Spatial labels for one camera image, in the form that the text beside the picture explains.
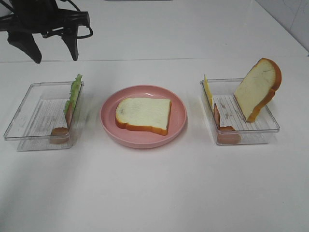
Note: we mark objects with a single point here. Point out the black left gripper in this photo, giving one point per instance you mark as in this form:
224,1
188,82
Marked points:
29,17

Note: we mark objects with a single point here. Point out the clear right plastic tray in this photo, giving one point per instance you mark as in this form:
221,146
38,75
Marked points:
260,131

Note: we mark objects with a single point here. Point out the pink round plate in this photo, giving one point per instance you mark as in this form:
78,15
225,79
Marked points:
143,139

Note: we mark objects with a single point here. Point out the clear plastic tray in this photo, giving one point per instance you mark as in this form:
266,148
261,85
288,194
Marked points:
260,131
40,111

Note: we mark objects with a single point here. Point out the clear left plastic tray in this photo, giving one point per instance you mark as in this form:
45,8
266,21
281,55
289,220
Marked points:
40,111

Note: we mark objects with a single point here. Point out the green lettuce leaf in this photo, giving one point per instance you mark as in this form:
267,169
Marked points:
74,92

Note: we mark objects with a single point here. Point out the yellow cheese slice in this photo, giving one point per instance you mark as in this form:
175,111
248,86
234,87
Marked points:
208,92

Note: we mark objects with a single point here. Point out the bacon strip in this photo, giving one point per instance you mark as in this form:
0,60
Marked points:
223,136
62,131

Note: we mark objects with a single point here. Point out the white bread slice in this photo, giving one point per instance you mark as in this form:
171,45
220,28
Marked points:
144,114
258,88

